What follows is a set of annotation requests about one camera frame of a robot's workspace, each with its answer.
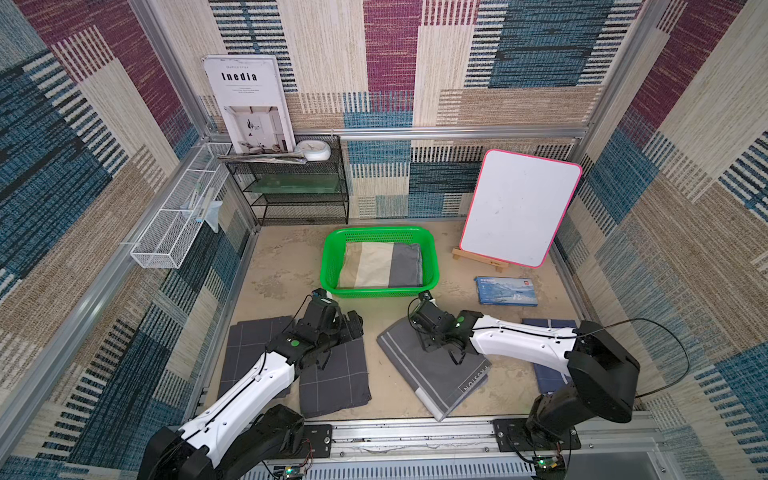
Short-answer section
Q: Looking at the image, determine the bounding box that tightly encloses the green plastic basket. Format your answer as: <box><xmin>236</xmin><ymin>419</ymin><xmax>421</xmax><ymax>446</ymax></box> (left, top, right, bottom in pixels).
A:
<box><xmin>320</xmin><ymin>226</ymin><xmax>440</xmax><ymax>298</ymax></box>

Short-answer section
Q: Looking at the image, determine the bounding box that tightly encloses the dark grey checked pillowcase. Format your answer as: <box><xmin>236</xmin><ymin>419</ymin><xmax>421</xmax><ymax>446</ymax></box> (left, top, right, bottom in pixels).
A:
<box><xmin>299</xmin><ymin>338</ymin><xmax>372</xmax><ymax>418</ymax></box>
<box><xmin>217</xmin><ymin>316</ymin><xmax>291</xmax><ymax>398</ymax></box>

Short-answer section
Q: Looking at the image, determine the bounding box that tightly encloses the navy blue folded pillowcase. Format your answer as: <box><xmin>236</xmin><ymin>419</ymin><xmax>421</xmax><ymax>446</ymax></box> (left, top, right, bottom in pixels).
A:
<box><xmin>522</xmin><ymin>318</ymin><xmax>577</xmax><ymax>395</ymax></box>

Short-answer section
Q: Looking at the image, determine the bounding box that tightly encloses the Inedia magazine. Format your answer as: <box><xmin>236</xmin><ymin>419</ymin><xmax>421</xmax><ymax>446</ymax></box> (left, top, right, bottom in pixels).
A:
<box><xmin>203</xmin><ymin>54</ymin><xmax>296</xmax><ymax>155</ymax></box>

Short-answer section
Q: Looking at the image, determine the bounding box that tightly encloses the white round bowl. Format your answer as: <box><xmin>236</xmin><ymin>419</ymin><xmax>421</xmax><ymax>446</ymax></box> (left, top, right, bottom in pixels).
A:
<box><xmin>295</xmin><ymin>140</ymin><xmax>331</xmax><ymax>162</ymax></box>

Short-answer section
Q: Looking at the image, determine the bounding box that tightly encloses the grey striped pillowcase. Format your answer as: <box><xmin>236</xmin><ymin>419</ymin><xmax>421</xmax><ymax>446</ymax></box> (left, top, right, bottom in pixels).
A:
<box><xmin>377</xmin><ymin>318</ymin><xmax>492</xmax><ymax>422</ymax></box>

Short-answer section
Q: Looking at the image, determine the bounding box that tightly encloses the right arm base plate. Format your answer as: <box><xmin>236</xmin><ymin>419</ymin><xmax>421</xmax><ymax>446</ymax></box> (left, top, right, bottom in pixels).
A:
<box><xmin>491</xmin><ymin>418</ymin><xmax>582</xmax><ymax>453</ymax></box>

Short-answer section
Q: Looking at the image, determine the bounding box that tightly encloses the beige white grey pillowcase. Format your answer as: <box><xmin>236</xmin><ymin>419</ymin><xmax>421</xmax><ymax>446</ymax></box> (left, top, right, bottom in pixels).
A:
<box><xmin>337</xmin><ymin>242</ymin><xmax>423</xmax><ymax>289</ymax></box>

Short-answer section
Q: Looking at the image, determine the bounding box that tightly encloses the white wire wall basket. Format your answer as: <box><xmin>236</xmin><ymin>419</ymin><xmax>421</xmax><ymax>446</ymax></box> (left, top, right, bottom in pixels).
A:
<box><xmin>131</xmin><ymin>143</ymin><xmax>231</xmax><ymax>269</ymax></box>

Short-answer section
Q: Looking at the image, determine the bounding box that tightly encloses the black wire shelf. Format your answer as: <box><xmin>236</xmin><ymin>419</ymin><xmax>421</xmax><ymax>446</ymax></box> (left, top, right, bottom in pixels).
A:
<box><xmin>219</xmin><ymin>135</ymin><xmax>350</xmax><ymax>227</ymax></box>

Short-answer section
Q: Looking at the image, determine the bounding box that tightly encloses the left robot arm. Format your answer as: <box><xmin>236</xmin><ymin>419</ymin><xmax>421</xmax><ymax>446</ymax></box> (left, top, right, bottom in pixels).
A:
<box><xmin>138</xmin><ymin>288</ymin><xmax>364</xmax><ymax>479</ymax></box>

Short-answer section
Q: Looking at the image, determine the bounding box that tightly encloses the pink framed whiteboard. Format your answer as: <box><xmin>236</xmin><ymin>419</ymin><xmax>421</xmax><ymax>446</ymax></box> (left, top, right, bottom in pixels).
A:
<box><xmin>459</xmin><ymin>149</ymin><xmax>583</xmax><ymax>268</ymax></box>

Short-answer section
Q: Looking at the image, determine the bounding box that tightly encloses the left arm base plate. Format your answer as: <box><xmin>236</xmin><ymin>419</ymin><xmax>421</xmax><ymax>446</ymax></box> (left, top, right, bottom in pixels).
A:
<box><xmin>284</xmin><ymin>424</ymin><xmax>333</xmax><ymax>459</ymax></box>

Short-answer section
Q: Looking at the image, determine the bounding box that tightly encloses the wooden whiteboard stand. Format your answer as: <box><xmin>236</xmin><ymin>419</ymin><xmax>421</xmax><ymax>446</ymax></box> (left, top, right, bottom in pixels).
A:
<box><xmin>452</xmin><ymin>248</ymin><xmax>509</xmax><ymax>273</ymax></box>

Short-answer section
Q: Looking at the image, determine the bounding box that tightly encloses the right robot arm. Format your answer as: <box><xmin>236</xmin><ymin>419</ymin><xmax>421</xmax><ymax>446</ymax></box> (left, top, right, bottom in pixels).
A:
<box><xmin>406</xmin><ymin>291</ymin><xmax>640</xmax><ymax>448</ymax></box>

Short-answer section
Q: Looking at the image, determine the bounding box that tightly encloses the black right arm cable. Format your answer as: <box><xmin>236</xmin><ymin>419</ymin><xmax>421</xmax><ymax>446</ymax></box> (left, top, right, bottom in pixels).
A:
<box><xmin>575</xmin><ymin>317</ymin><xmax>692</xmax><ymax>400</ymax></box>

